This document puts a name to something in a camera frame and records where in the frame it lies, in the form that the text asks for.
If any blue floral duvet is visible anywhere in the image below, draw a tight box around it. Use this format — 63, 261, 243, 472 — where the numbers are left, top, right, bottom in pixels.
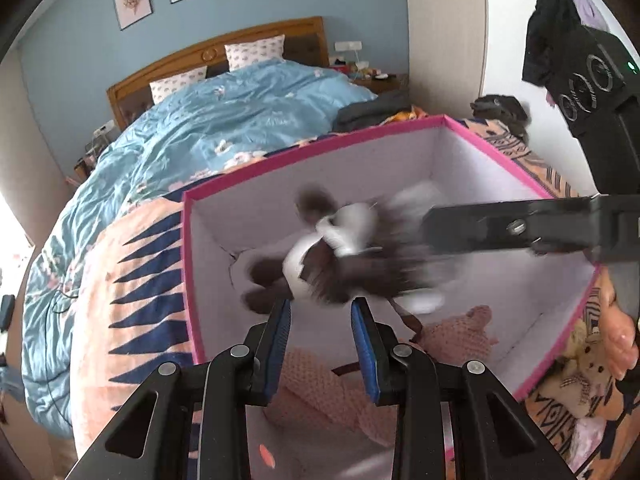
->
22, 57, 378, 441

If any pink cardboard box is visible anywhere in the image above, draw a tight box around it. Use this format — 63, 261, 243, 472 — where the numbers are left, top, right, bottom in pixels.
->
181, 115, 601, 480

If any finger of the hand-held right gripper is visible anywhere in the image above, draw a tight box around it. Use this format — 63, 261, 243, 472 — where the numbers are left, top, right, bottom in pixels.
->
422, 196, 601, 257

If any person's right hand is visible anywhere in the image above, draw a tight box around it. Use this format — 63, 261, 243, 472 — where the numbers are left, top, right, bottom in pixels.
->
597, 272, 640, 382

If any beige teddy bear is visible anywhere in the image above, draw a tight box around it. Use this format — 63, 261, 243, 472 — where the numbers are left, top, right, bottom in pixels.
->
537, 317, 619, 418

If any dark bag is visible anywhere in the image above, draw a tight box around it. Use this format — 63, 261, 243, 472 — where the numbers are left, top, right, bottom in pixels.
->
470, 94, 531, 139

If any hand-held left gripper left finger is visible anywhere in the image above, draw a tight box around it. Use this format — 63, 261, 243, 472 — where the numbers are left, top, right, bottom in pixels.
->
65, 299, 296, 480

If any brown white plush toy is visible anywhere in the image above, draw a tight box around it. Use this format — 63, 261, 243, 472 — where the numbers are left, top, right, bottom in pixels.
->
241, 182, 446, 317

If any white patterned pillow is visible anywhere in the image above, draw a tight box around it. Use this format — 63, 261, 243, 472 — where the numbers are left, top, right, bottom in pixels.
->
224, 35, 286, 72
150, 66, 208, 105

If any black hanging garment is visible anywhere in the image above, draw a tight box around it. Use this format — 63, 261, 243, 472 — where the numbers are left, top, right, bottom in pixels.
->
522, 0, 582, 87

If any dark clothes pile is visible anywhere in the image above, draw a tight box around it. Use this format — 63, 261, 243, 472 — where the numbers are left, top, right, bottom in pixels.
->
332, 92, 414, 133

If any purple hanging garment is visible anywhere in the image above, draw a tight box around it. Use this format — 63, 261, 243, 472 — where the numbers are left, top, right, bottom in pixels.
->
570, 0, 611, 33

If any wooden bed headboard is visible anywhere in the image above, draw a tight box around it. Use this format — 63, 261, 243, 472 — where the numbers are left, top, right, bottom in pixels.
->
106, 16, 331, 131

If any small cluttered bedside table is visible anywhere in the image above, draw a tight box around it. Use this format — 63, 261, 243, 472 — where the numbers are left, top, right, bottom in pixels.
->
75, 122, 119, 181

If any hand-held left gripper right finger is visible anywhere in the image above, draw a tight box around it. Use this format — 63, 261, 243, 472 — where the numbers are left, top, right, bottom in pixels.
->
350, 298, 576, 480

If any wooden nightstand with clutter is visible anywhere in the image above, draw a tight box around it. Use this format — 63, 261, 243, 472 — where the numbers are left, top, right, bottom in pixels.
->
347, 60, 409, 95

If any pink knitted plush toy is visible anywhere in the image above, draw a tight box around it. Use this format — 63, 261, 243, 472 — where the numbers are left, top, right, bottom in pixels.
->
265, 305, 497, 450

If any orange navy patterned blanket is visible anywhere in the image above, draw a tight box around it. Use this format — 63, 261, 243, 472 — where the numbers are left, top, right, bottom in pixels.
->
70, 115, 640, 480

